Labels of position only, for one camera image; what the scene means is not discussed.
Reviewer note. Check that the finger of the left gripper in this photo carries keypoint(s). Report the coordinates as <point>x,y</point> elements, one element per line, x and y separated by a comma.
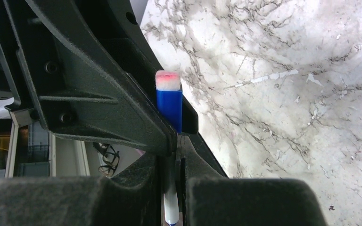
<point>137,58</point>
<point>106,103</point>

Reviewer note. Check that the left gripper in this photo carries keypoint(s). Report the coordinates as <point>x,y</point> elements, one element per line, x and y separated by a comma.
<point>30,58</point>

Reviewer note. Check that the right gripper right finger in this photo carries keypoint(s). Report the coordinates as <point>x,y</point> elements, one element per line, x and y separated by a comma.
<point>210,199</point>

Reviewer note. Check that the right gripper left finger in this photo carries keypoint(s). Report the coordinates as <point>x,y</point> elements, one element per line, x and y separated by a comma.
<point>131,198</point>

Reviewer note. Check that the dark blue cap marker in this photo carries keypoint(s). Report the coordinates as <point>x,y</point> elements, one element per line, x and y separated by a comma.
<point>169,104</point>

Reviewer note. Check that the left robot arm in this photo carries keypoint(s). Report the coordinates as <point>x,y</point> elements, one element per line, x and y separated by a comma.
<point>84,69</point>

